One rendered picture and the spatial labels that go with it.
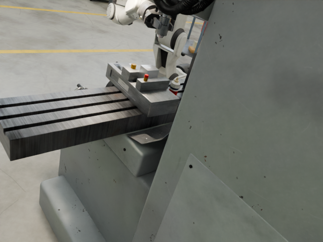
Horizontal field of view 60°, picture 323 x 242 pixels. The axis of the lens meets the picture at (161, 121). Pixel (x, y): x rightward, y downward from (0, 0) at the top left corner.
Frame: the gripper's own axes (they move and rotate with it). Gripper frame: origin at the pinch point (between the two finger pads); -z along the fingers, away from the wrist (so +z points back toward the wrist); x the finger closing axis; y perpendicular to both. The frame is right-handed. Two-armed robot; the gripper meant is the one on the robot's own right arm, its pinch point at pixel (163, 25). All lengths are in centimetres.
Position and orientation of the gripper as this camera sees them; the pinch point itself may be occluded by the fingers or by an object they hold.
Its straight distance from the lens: 111.9
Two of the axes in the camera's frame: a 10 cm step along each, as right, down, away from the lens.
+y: -2.6, 8.1, 5.3
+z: -3.6, -5.9, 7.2
